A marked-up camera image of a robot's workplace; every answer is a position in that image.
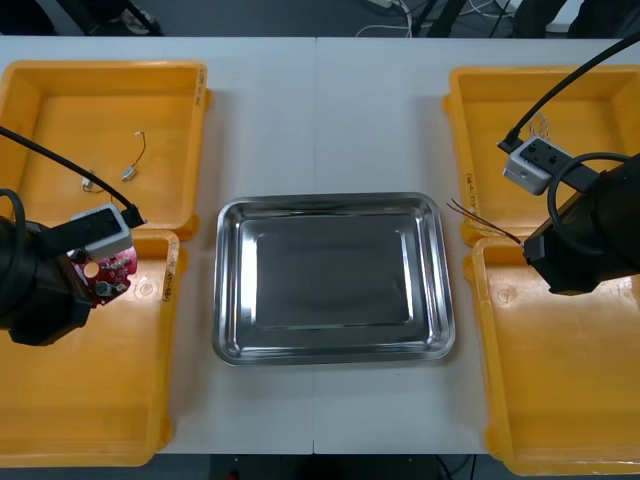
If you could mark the black chair base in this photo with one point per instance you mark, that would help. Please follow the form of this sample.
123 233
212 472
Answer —
135 17

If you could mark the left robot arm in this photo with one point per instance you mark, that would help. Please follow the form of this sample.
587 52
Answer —
15 265

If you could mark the small metal solenoid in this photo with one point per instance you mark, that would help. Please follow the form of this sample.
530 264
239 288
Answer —
89 184
129 173

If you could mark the steel tray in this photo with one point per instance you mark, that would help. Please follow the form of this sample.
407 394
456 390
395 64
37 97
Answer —
330 280

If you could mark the round red circuit board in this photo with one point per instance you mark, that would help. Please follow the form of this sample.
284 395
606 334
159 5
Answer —
112 270

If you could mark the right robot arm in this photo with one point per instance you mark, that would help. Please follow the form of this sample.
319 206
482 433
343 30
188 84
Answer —
620 225

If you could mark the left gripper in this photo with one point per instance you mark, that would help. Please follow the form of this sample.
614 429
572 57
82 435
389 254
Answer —
55 310

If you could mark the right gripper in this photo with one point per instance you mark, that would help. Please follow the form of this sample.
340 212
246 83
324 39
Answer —
565 255

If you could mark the black stand leg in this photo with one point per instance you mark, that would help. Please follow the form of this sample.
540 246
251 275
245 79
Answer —
440 17

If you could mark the yellow-orange plastic bin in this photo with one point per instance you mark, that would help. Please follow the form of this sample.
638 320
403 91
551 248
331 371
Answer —
575 390
590 95
100 390
100 85

